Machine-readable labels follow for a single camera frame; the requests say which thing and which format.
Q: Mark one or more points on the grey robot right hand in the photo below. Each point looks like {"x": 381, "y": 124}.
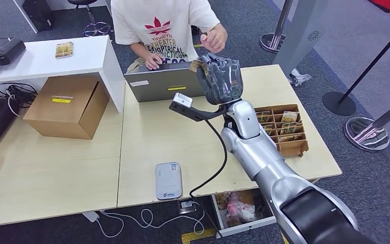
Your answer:
{"x": 222, "y": 80}

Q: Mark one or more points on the white power adapter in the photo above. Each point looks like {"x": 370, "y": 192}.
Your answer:
{"x": 90, "y": 216}

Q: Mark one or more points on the person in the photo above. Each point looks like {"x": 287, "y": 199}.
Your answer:
{"x": 161, "y": 17}

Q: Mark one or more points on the black camera bracket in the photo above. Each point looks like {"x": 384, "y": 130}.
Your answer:
{"x": 198, "y": 114}

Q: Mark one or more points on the yellow floor tape strip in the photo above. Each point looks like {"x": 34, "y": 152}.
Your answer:
{"x": 198, "y": 45}
{"x": 284, "y": 239}
{"x": 198, "y": 236}

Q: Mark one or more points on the white open drawer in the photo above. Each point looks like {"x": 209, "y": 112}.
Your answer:
{"x": 245, "y": 229}

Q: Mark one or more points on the black controller device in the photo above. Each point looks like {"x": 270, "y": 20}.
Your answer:
{"x": 3, "y": 50}

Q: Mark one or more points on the clear plastic wrap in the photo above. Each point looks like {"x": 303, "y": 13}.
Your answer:
{"x": 297, "y": 77}

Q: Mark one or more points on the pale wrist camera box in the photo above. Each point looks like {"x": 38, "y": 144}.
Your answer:
{"x": 183, "y": 100}

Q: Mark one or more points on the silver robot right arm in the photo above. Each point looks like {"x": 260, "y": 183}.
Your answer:
{"x": 265, "y": 158}

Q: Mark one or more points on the gold printed card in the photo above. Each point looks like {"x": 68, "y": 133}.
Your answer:
{"x": 289, "y": 117}
{"x": 263, "y": 117}
{"x": 288, "y": 128}
{"x": 286, "y": 138}
{"x": 195, "y": 65}
{"x": 268, "y": 130}

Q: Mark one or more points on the person's left forearm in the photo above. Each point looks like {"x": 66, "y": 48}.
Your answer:
{"x": 215, "y": 26}

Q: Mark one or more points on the chrome stanchion post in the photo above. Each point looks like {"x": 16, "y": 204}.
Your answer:
{"x": 366, "y": 134}
{"x": 272, "y": 42}

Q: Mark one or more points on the gold printed card pack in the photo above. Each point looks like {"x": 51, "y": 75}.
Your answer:
{"x": 64, "y": 50}

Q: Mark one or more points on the grey kiosk pillar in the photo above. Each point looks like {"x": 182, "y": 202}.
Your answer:
{"x": 299, "y": 33}

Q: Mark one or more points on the brown cardboard box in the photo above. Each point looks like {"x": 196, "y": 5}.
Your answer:
{"x": 63, "y": 111}

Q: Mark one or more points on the floor power socket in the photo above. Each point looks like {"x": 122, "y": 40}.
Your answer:
{"x": 187, "y": 206}

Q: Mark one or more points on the person's right hand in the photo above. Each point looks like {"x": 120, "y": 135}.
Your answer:
{"x": 154, "y": 61}

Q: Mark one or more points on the black stanchion post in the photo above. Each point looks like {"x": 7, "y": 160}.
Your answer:
{"x": 339, "y": 103}

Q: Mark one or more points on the person's left hand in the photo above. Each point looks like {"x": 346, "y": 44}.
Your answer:
{"x": 215, "y": 38}

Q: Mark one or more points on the black stool chrome base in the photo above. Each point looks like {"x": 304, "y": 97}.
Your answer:
{"x": 95, "y": 28}

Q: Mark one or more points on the black cabinet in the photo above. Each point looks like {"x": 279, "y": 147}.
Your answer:
{"x": 38, "y": 13}

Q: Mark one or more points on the white raised counter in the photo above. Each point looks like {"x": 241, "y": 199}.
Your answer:
{"x": 40, "y": 60}

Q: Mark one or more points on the grey laptop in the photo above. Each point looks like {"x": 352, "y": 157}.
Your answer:
{"x": 164, "y": 84}

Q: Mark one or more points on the cardboard card holder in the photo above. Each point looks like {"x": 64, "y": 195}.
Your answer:
{"x": 292, "y": 148}

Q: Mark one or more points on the person's right forearm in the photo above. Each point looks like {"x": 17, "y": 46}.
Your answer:
{"x": 140, "y": 50}

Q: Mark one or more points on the white card reader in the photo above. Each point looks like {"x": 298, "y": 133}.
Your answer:
{"x": 168, "y": 181}

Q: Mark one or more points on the pink plastic bag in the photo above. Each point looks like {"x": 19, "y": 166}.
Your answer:
{"x": 240, "y": 208}

